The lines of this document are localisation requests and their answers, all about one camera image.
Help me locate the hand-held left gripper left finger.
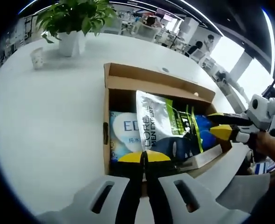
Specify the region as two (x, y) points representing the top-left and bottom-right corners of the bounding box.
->
(35, 151), (145, 224)

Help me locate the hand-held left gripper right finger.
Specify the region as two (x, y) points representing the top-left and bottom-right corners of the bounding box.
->
(144, 150), (254, 224)

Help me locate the blue tissue pack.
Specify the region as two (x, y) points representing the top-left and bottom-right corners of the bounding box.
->
(194, 114), (217, 150)

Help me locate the silver green refill pouch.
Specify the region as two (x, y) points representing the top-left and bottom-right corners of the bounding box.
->
(135, 90), (204, 164)

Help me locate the white blue wet wipes pack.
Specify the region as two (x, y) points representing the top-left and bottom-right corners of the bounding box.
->
(109, 111), (144, 164)

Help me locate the brown cardboard shoe box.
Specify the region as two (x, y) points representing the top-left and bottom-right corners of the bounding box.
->
(103, 62), (233, 179)

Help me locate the person's right hand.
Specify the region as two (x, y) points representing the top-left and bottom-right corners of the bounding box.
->
(253, 131), (275, 162)

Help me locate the grey mesh office chair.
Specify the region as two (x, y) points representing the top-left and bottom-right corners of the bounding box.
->
(215, 172), (275, 213)

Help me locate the ceiling light strip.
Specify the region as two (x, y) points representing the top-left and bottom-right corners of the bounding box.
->
(262, 7), (275, 82)

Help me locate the white office chair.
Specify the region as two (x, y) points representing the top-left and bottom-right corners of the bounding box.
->
(134, 22), (162, 39)
(190, 50), (205, 63)

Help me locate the patterned paper cup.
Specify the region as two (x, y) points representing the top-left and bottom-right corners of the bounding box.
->
(29, 47), (44, 70)

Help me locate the green potted plant white pot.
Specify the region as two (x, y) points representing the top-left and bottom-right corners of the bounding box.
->
(35, 0), (118, 57)

